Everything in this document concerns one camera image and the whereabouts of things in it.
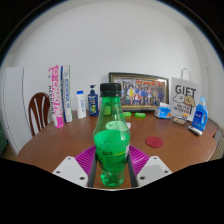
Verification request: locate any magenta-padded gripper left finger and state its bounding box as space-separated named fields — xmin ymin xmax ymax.
xmin=52 ymin=144 xmax=98 ymax=188

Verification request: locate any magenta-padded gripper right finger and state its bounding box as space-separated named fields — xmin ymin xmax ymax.
xmin=127 ymin=144 xmax=173 ymax=188

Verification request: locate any green plastic drink bottle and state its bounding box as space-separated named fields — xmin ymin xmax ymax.
xmin=92 ymin=82 xmax=132 ymax=188

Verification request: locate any flat round red coaster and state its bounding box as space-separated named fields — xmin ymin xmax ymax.
xmin=145 ymin=135 xmax=165 ymax=149

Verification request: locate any small snack packet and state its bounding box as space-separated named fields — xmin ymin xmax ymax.
xmin=172 ymin=116 xmax=187 ymax=126

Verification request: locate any white remote control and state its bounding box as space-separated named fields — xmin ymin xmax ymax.
xmin=187 ymin=125 xmax=203 ymax=136

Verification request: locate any blue tissue pack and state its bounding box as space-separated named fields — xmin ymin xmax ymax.
xmin=153 ymin=102 xmax=172 ymax=120

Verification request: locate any white lotion bottle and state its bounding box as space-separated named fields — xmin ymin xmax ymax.
xmin=76 ymin=90 xmax=88 ymax=120

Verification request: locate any brown wooden chair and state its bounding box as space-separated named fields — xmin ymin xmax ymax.
xmin=28 ymin=92 xmax=52 ymax=137

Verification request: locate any dark blue pump bottle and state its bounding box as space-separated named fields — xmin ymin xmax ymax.
xmin=87 ymin=84 xmax=100 ymax=117

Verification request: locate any white radiator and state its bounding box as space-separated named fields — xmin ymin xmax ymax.
xmin=212 ymin=126 xmax=224 ymax=162

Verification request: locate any blue detergent bottle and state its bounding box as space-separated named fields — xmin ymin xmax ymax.
xmin=191 ymin=96 xmax=209 ymax=132

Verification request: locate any tall pink box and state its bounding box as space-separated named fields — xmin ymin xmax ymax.
xmin=48 ymin=65 xmax=65 ymax=129

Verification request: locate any white paper gift bag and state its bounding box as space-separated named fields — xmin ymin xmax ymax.
xmin=169 ymin=68 xmax=201 ymax=122

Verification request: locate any framed group photo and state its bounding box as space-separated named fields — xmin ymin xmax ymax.
xmin=108 ymin=71 xmax=170 ymax=112

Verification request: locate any white door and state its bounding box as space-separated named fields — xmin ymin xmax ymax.
xmin=2 ymin=66 xmax=26 ymax=154

